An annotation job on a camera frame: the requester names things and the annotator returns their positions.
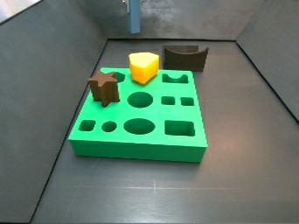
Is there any yellow rounded block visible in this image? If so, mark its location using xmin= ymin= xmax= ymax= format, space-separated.
xmin=128 ymin=52 xmax=159 ymax=84

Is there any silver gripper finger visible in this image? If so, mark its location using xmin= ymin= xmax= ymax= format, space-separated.
xmin=121 ymin=0 xmax=129 ymax=13

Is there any brown star block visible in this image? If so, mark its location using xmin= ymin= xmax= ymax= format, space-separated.
xmin=88 ymin=71 xmax=120 ymax=107

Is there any green shape sorter board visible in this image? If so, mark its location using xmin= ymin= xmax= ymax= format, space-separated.
xmin=69 ymin=67 xmax=208 ymax=163

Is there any blue rectangular block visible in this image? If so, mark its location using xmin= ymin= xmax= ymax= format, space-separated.
xmin=128 ymin=0 xmax=140 ymax=33

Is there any black curved holder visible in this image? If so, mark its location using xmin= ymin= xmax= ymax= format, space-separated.
xmin=163 ymin=45 xmax=209 ymax=72

